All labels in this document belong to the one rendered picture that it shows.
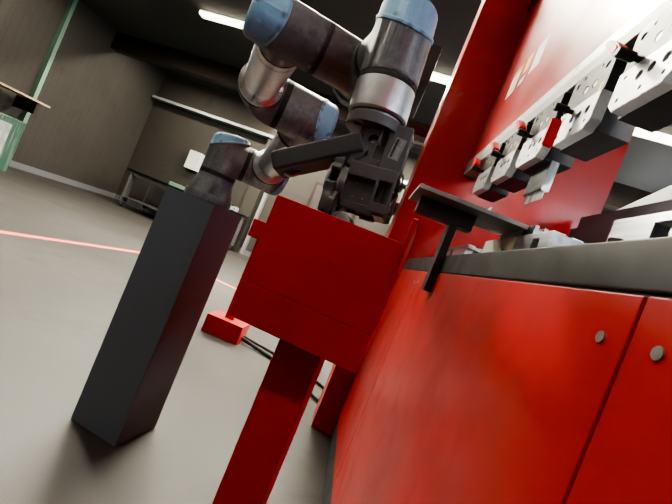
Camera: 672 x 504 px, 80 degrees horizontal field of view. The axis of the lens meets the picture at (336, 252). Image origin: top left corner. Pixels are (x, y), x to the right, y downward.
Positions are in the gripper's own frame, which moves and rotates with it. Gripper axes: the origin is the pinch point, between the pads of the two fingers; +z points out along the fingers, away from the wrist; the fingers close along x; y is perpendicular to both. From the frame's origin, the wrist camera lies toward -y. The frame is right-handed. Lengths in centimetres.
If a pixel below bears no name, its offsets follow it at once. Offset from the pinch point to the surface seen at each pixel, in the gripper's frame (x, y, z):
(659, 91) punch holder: 15, 38, -40
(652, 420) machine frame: -21.0, 27.8, 1.5
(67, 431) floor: 58, -68, 69
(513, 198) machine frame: 144, 47, -54
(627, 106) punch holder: 21, 37, -40
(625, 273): -13.5, 27.6, -7.9
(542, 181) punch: 52, 35, -35
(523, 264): 6.2, 25.0, -8.9
